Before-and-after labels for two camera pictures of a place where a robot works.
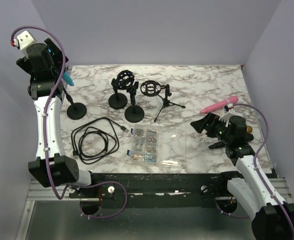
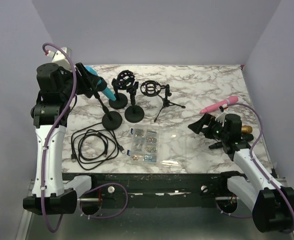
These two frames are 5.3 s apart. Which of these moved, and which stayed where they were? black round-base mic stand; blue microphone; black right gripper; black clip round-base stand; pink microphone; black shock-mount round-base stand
Moved: black clip round-base stand; blue microphone
Stayed: black round-base mic stand; black right gripper; black shock-mount round-base stand; pink microphone
